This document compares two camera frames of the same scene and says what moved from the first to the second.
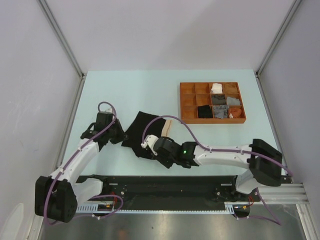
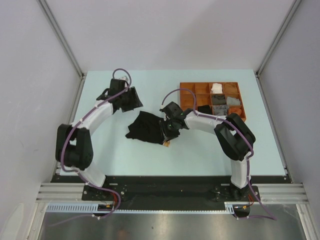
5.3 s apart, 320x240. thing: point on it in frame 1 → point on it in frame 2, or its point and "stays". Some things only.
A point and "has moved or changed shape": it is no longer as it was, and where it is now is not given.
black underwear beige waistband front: (205, 111) stays
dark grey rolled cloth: (218, 99) stays
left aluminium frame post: (59, 33) stays
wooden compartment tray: (211, 103) stays
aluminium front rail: (285, 194) stays
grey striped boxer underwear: (220, 111) stays
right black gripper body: (167, 162) → (169, 129)
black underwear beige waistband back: (158, 127) has moved or changed shape
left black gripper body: (115, 133) → (130, 100)
